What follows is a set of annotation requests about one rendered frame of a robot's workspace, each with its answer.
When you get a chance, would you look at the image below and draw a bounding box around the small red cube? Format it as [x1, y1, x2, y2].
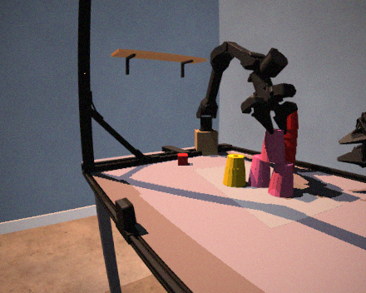
[178, 153, 188, 165]

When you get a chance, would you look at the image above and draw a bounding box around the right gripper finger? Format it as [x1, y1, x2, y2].
[337, 147, 363, 166]
[339, 120, 366, 144]

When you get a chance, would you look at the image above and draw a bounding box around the pink cup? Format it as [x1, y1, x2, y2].
[248, 155, 270, 188]
[260, 129, 285, 163]
[268, 161, 294, 198]

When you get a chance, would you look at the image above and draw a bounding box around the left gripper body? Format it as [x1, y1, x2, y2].
[241, 82, 298, 115]

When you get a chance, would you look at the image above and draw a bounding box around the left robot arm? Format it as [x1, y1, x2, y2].
[196, 41, 296, 132]

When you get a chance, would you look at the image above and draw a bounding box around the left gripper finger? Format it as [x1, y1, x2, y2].
[274, 108, 292, 134]
[251, 105, 274, 135]

